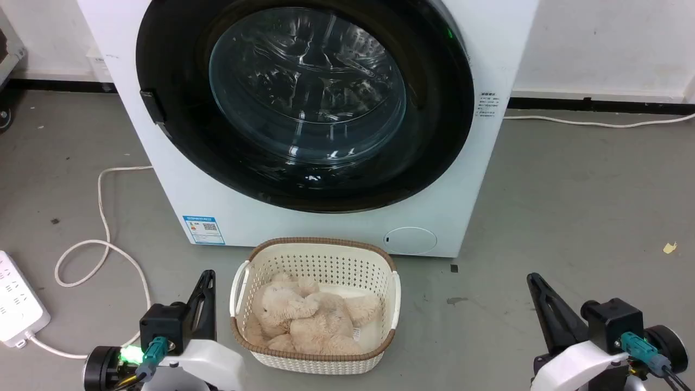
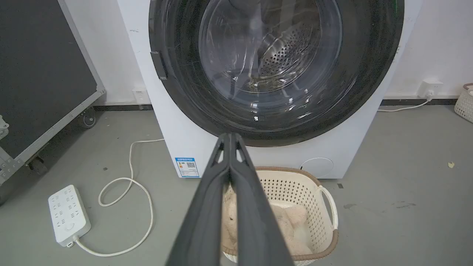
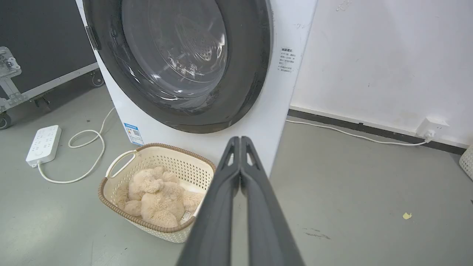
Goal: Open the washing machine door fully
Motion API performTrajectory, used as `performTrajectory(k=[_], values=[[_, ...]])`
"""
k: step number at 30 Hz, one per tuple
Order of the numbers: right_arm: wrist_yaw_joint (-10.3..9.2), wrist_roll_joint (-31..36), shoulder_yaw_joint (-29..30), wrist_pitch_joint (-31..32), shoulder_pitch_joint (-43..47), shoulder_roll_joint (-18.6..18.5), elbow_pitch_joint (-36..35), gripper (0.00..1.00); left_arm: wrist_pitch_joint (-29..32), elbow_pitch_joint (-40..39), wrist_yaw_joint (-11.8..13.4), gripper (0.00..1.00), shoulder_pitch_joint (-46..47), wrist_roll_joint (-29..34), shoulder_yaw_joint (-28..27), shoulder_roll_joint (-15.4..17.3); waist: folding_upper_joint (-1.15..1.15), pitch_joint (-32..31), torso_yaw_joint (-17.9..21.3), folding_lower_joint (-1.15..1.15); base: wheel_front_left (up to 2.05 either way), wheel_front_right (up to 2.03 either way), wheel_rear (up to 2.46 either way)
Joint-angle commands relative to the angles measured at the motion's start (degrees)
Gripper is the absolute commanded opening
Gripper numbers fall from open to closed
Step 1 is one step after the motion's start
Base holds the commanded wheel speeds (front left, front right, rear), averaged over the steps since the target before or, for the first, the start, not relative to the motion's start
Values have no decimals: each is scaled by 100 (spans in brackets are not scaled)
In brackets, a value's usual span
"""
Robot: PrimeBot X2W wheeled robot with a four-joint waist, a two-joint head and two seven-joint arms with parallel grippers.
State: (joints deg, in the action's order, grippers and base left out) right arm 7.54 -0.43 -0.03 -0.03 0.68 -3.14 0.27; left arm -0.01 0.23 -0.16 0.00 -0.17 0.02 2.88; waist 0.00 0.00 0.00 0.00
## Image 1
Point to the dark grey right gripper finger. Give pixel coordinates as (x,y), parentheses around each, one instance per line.
(554,315)

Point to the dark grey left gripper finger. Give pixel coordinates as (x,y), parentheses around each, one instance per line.
(206,309)

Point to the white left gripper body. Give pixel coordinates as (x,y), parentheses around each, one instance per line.
(206,361)

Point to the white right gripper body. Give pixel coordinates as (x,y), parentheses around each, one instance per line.
(583,366)

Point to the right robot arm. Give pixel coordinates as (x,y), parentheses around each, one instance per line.
(667,347)

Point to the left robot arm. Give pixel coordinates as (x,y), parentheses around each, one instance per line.
(102,369)

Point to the black round glass washer door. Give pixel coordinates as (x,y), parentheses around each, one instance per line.
(307,92)

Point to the white front-load washing machine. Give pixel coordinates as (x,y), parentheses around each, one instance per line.
(505,49)

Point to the blue energy label sticker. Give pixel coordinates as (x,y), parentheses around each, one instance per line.
(204,230)

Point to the beige plush teddy bear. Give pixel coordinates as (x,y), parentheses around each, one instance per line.
(304,320)

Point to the cream perforated laundry basket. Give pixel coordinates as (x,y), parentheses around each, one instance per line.
(317,255)

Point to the yellow paper scrap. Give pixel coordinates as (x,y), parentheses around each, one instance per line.
(669,247)

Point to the white power strip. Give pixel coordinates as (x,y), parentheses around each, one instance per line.
(13,304)

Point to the white text warning sticker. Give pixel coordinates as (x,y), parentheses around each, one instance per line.
(487,105)

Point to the grey wheeled cart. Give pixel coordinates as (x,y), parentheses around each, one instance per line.
(6,60)

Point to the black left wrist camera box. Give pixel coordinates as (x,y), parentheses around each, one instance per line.
(163,325)

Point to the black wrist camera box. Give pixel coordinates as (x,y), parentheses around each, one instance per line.
(613,321)
(163,325)

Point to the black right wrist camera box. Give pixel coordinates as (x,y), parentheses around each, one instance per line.
(613,321)

